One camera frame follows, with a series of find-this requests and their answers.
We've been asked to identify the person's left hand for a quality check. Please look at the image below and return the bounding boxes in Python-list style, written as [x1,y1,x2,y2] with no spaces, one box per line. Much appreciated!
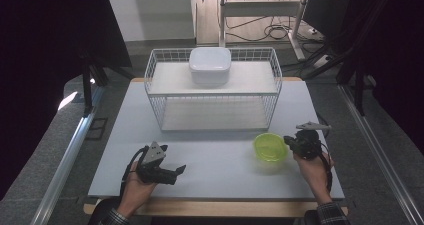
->
[117,160,158,217]

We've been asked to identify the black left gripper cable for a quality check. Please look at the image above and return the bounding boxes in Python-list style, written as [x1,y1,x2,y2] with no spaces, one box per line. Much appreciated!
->
[119,145,150,197]

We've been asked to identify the person's right hand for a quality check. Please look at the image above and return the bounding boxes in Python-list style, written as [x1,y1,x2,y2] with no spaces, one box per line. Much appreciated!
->
[292,150,335,204]

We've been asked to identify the white wire rack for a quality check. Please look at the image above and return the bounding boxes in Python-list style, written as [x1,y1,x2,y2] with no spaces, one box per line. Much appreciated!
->
[143,47,284,133]

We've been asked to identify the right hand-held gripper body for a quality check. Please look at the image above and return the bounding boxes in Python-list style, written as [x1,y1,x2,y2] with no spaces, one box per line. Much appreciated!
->
[290,121,332,161]

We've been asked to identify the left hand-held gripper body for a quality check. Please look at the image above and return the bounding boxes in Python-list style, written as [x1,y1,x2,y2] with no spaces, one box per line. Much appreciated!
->
[135,141,178,186]

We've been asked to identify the white power strip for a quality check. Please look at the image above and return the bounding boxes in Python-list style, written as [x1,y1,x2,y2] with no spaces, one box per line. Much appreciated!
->
[311,54,334,69]

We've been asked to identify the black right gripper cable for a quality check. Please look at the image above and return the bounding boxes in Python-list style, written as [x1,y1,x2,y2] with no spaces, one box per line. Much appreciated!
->
[314,111,335,193]

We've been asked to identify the white desk frame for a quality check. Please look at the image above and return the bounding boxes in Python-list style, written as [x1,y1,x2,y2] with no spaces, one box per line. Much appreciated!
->
[218,0,313,62]

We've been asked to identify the black floor cables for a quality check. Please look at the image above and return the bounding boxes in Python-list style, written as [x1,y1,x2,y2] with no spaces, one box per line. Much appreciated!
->
[223,15,326,43]

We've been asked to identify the black metal stand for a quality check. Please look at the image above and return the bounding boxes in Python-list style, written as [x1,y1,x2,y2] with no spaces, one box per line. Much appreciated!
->
[78,49,134,117]
[301,44,378,117]

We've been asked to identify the aluminium rail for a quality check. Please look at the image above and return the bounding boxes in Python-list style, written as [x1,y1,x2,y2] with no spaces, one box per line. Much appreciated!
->
[29,84,106,225]
[337,84,424,225]

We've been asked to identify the green plastic bowl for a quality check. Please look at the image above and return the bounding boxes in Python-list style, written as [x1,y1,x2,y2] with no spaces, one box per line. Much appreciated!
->
[252,132,289,163]

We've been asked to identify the white board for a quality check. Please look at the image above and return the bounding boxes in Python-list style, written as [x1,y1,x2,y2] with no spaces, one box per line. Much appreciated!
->
[107,0,196,43]

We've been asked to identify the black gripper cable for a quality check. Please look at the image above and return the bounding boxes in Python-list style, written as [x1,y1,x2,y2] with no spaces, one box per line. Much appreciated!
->
[119,145,150,197]
[314,111,335,193]

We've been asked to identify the white lidded plastic box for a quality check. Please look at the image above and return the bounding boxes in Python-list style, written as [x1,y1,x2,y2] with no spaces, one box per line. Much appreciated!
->
[188,46,232,85]

